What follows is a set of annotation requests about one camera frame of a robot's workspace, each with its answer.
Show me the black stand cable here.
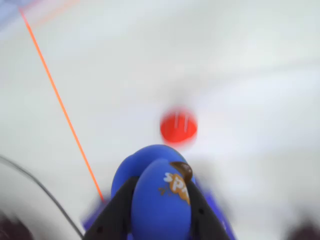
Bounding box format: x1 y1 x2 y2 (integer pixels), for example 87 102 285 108
0 154 85 240

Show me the blue snack bag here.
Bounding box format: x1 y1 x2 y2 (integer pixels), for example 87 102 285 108
110 144 198 240

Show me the blue plastic box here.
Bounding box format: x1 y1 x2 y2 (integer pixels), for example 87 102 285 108
80 174 238 240

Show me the orange tape strip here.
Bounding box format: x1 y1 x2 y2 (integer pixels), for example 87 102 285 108
18 6 105 204

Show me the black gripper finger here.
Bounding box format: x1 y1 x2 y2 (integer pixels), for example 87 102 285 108
84 176 140 240
185 179 231 240

